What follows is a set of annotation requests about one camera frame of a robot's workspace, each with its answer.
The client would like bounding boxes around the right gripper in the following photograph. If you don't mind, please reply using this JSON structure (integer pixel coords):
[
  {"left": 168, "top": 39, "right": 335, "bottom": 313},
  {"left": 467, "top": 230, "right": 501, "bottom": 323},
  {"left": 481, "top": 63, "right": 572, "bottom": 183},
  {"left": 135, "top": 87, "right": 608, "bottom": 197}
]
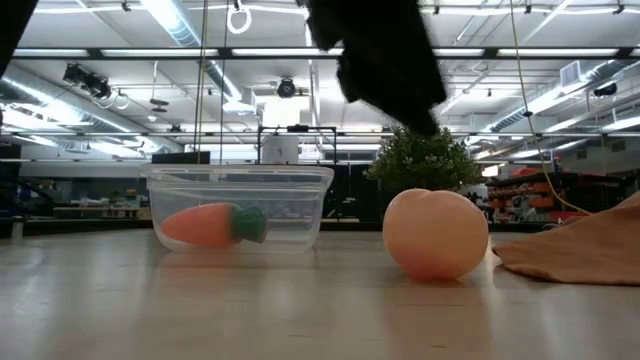
[{"left": 304, "top": 0, "right": 448, "bottom": 137}]

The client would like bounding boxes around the toy peach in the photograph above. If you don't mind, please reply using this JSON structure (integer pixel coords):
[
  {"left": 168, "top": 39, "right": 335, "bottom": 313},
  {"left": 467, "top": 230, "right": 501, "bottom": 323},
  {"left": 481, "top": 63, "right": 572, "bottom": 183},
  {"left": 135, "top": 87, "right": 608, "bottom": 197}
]
[{"left": 382, "top": 188, "right": 490, "bottom": 281}]

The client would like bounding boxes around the orange toy carrot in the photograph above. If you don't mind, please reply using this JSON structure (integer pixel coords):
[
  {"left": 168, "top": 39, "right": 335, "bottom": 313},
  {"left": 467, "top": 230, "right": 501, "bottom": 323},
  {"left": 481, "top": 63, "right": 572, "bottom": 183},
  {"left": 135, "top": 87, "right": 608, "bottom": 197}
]
[{"left": 160, "top": 202, "right": 269, "bottom": 249}]

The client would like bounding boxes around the clear plastic tupperware container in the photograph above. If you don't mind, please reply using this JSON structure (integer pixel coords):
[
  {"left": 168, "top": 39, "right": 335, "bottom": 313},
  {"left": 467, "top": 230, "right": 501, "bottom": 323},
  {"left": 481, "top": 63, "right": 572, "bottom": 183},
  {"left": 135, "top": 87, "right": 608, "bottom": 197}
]
[{"left": 139, "top": 163, "right": 335, "bottom": 254}]

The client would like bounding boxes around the potted green bush plant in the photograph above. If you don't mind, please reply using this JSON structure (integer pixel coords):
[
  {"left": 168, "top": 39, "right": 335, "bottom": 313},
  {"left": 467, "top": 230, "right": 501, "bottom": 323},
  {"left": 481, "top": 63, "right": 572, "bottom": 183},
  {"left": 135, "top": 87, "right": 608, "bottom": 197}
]
[{"left": 363, "top": 124, "right": 485, "bottom": 196}]

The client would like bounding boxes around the white box device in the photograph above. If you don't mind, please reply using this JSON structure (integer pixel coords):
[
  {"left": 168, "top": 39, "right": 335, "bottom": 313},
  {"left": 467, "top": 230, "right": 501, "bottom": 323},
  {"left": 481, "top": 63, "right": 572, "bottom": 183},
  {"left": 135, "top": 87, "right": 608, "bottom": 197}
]
[{"left": 262, "top": 135, "right": 300, "bottom": 165}]

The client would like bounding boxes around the shelf with orange bins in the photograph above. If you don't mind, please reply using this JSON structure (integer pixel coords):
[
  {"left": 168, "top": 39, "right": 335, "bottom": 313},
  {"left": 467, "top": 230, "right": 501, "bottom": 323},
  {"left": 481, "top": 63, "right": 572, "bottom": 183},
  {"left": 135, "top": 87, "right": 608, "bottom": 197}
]
[{"left": 485, "top": 167, "right": 640, "bottom": 225}]

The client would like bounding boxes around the black monitor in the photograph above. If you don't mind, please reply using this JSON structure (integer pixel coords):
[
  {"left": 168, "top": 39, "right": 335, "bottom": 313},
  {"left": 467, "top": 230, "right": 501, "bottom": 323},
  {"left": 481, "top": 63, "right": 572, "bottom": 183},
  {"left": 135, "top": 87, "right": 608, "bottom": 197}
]
[{"left": 151, "top": 151, "right": 212, "bottom": 166}]

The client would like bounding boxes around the tan cloth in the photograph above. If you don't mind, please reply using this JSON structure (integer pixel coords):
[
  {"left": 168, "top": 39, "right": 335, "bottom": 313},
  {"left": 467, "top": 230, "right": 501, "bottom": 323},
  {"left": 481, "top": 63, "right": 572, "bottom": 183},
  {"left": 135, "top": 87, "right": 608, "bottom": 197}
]
[{"left": 492, "top": 192, "right": 640, "bottom": 287}]

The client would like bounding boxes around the cluttered background workbench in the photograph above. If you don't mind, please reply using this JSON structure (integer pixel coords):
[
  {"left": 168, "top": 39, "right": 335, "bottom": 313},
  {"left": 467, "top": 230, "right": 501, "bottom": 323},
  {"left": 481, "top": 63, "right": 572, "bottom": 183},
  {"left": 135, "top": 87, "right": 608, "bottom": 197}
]
[{"left": 49, "top": 189, "right": 151, "bottom": 221}]

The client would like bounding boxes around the black metal frame stand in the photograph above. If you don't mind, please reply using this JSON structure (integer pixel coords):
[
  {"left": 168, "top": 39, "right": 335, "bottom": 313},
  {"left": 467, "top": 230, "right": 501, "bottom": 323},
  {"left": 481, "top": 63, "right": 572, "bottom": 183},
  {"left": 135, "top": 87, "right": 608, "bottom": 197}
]
[{"left": 257, "top": 124, "right": 338, "bottom": 166}]

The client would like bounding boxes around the thin yellow hanging cable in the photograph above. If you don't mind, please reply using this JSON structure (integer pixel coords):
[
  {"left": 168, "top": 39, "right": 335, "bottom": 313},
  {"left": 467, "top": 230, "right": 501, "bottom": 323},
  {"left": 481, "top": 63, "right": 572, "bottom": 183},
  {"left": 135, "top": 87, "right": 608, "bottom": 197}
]
[{"left": 508, "top": 0, "right": 594, "bottom": 217}]

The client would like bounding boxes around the black overhead frame beam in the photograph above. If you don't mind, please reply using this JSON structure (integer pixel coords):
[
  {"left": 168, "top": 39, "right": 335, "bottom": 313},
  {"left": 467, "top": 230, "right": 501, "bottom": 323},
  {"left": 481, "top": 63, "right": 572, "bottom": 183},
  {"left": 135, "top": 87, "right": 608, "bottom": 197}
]
[{"left": 0, "top": 45, "right": 640, "bottom": 61}]

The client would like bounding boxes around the silver ceiling air duct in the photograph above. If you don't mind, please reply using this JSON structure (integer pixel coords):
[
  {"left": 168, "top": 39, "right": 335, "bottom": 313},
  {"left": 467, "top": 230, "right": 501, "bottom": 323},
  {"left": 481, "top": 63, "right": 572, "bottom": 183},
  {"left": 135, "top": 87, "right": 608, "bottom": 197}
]
[{"left": 141, "top": 0, "right": 246, "bottom": 104}]

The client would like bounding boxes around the white hanging ring cable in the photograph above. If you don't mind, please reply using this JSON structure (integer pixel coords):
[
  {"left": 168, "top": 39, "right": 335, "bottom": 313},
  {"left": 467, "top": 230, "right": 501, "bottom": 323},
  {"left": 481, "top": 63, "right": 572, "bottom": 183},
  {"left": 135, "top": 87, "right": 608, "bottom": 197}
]
[{"left": 226, "top": 0, "right": 253, "bottom": 36}]

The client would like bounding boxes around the thin hanging cord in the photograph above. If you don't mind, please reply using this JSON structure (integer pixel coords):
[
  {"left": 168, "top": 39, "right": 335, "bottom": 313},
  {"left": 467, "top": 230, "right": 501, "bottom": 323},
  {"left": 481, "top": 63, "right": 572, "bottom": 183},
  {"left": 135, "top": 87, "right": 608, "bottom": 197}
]
[{"left": 192, "top": 0, "right": 210, "bottom": 166}]

